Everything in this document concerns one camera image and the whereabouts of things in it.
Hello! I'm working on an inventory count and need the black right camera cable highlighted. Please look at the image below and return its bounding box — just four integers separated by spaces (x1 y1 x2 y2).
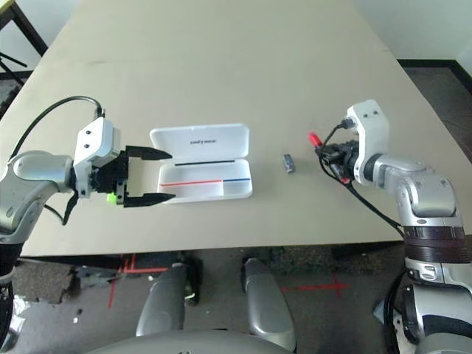
316 122 406 237

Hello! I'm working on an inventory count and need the silver right robot leg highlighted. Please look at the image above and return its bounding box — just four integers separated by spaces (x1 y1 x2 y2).
241 257 297 350

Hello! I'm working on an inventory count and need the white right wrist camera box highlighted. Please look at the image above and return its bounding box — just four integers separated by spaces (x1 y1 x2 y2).
342 99 391 185

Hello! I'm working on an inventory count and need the silver left robot leg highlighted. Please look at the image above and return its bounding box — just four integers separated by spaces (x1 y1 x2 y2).
136 263 187 339

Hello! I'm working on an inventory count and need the silver robot leg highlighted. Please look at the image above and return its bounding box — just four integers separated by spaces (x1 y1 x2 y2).
241 257 297 350
136 263 187 339

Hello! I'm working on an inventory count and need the thin black wrist cable loop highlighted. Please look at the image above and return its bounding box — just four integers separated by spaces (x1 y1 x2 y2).
46 193 80 226

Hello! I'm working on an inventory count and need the side table with black frame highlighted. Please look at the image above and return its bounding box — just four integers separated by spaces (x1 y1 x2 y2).
0 0 49 56

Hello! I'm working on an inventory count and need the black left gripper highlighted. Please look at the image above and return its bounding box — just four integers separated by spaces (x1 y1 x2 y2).
91 145 176 209

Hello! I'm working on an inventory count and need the light blue floor object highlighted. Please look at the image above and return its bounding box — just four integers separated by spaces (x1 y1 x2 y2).
372 299 388 322

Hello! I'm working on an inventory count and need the grey robot torso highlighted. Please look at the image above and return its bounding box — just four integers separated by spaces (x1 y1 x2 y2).
84 327 292 354

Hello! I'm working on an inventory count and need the white plastic pencil case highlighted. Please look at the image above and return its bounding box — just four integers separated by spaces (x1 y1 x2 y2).
149 122 254 204

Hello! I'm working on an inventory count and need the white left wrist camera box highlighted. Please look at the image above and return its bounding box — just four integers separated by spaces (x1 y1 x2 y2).
72 117 122 200

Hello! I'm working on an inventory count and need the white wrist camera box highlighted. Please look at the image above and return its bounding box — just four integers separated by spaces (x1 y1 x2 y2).
342 99 391 185
72 117 122 200

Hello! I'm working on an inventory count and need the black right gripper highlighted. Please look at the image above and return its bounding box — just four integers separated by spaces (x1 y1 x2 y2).
319 140 358 180

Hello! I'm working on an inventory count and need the thick black left camera cable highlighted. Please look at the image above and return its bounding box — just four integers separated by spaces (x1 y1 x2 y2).
9 96 106 159

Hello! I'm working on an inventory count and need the black tripod stand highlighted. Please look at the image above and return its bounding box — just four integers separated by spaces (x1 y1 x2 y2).
0 51 29 86

